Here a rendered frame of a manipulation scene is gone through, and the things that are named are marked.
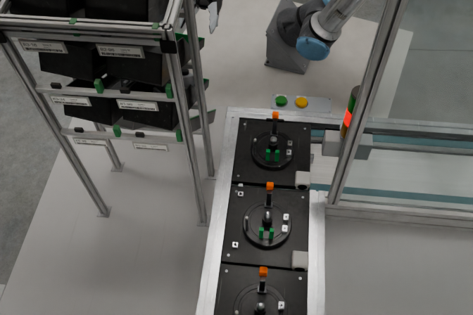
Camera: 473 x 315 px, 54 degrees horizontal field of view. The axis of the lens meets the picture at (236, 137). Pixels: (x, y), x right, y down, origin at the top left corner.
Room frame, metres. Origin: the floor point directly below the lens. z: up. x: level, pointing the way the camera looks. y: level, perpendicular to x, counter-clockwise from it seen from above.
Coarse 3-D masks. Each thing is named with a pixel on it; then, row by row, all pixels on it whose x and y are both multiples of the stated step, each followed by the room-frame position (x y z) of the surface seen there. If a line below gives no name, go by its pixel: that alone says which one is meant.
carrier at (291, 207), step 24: (264, 192) 0.66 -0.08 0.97; (288, 192) 0.66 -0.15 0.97; (240, 216) 0.58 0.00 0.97; (264, 216) 0.55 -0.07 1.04; (288, 216) 0.56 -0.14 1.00; (240, 240) 0.51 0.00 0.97; (264, 240) 0.50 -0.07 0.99; (288, 240) 0.50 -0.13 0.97; (240, 264) 0.44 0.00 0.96; (264, 264) 0.44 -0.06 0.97; (288, 264) 0.43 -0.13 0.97
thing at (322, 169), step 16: (320, 144) 0.86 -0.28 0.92; (320, 160) 0.80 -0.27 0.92; (336, 160) 0.79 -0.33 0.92; (320, 176) 0.74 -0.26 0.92; (336, 208) 0.61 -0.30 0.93; (352, 208) 0.60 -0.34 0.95; (368, 208) 0.60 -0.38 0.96; (384, 208) 0.59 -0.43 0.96; (400, 208) 0.59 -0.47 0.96; (416, 208) 0.59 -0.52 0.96; (400, 224) 0.58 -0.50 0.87; (416, 224) 0.57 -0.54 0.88; (432, 224) 0.57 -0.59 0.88; (448, 224) 0.56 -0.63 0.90; (464, 224) 0.56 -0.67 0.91
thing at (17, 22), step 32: (192, 0) 0.79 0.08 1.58; (96, 32) 0.63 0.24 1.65; (128, 32) 0.63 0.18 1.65; (160, 32) 0.62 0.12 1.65; (192, 32) 0.78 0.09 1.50; (192, 64) 0.78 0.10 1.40; (32, 96) 0.66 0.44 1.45; (96, 128) 0.83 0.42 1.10; (192, 160) 0.61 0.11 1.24; (96, 192) 0.67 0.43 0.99
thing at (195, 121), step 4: (208, 112) 0.89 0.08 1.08; (212, 112) 0.91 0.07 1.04; (196, 116) 0.80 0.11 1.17; (208, 116) 0.88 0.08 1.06; (212, 116) 0.91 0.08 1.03; (192, 120) 0.78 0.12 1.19; (196, 120) 0.80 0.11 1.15; (208, 120) 0.88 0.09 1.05; (212, 120) 0.91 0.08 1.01; (144, 124) 0.77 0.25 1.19; (192, 124) 0.77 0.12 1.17; (196, 124) 0.80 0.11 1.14; (200, 124) 0.82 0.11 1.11; (160, 128) 0.75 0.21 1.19; (176, 128) 0.77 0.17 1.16; (180, 128) 0.78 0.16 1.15; (192, 128) 0.77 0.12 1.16; (196, 128) 0.79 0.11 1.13; (200, 128) 0.81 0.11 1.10
